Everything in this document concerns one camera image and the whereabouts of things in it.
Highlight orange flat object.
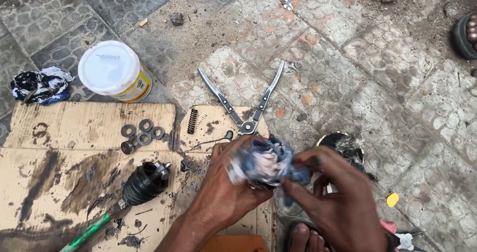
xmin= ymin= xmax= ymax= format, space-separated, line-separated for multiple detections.
xmin=200 ymin=235 xmax=270 ymax=252

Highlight small pliers with white grip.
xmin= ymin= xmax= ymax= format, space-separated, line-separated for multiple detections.
xmin=389 ymin=229 xmax=429 ymax=252

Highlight blue and pink rag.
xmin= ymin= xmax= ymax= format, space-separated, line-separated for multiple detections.
xmin=226 ymin=136 xmax=313 ymax=208

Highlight green axle shaft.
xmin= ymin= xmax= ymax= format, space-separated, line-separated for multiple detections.
xmin=60 ymin=210 xmax=113 ymax=252

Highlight large greasy cardboard sheet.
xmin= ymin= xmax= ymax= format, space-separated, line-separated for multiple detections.
xmin=0 ymin=102 xmax=274 ymax=252

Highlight black rubber axle boot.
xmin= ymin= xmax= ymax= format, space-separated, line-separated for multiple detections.
xmin=119 ymin=161 xmax=170 ymax=209

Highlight metal tripod joint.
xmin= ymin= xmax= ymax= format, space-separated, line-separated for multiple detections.
xmin=153 ymin=161 xmax=173 ymax=181

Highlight person's black sandal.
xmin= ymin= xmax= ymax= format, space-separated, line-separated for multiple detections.
xmin=283 ymin=218 xmax=322 ymax=252

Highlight long-handled metal pliers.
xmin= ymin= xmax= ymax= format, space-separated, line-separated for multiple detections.
xmin=197 ymin=61 xmax=285 ymax=137

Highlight person's left hand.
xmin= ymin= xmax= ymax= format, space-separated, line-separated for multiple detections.
xmin=189 ymin=134 xmax=275 ymax=233

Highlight open grease tin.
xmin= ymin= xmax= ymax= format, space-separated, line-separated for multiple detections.
xmin=314 ymin=131 xmax=378 ymax=182

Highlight black coil spring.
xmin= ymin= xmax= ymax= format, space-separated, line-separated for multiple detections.
xmin=187 ymin=108 xmax=199 ymax=135

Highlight person's right hand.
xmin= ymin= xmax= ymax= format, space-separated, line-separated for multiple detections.
xmin=283 ymin=146 xmax=389 ymax=252

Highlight white tub with yellow label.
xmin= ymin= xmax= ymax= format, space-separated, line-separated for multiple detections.
xmin=78 ymin=40 xmax=153 ymax=103

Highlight dark blue and white rag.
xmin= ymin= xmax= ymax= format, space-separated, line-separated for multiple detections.
xmin=10 ymin=66 xmax=74 ymax=106

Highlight small greasy cardboard piece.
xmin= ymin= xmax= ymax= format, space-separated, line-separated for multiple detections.
xmin=175 ymin=105 xmax=270 ymax=153

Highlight grey metal roller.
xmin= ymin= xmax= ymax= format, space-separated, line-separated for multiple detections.
xmin=120 ymin=140 xmax=136 ymax=156

